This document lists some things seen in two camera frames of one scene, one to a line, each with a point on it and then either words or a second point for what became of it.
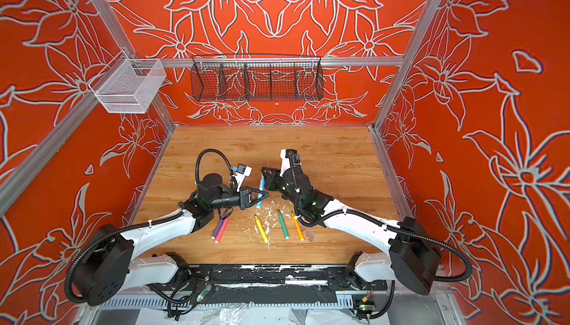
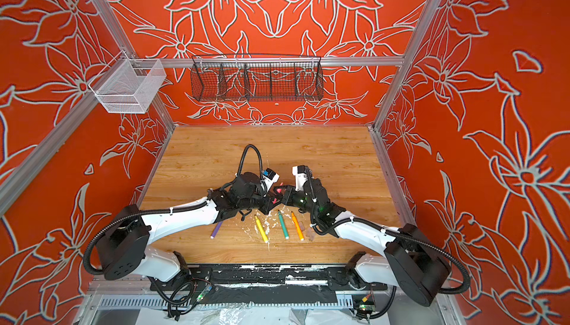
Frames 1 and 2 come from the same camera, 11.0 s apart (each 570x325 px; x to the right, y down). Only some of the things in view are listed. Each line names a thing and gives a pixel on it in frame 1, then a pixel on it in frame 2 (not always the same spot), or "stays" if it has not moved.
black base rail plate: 327,277 stays
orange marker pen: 297,226 stays
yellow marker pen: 261,228 stays
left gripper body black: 231,200 → 264,202
